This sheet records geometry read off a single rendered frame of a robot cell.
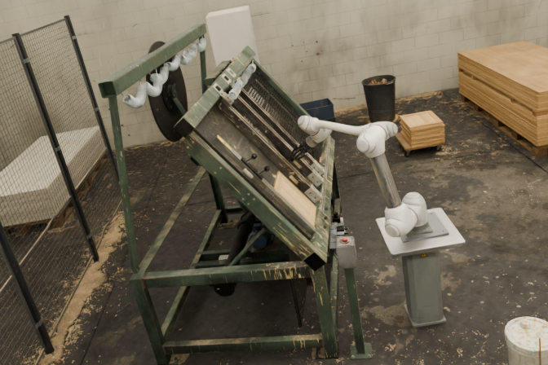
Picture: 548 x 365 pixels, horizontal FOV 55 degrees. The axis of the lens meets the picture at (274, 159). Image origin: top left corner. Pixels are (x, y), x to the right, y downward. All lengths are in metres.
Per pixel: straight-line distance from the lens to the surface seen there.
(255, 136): 3.91
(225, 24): 7.30
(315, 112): 7.98
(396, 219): 3.55
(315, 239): 3.59
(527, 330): 3.70
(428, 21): 9.14
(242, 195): 3.32
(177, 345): 4.20
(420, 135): 6.81
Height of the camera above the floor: 2.76
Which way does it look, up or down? 22 degrees down
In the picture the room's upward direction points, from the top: 11 degrees counter-clockwise
